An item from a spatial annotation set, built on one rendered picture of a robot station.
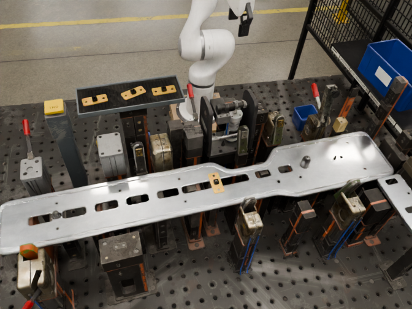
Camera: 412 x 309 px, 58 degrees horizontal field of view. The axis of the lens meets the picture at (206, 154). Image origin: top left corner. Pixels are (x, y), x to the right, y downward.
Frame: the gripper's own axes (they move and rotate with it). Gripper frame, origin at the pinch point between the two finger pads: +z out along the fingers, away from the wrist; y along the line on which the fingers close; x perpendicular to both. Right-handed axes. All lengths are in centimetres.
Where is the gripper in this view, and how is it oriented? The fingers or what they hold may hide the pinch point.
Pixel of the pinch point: (238, 24)
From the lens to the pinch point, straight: 118.8
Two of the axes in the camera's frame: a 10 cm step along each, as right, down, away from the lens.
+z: -0.6, 6.3, 7.7
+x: 9.6, -1.8, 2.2
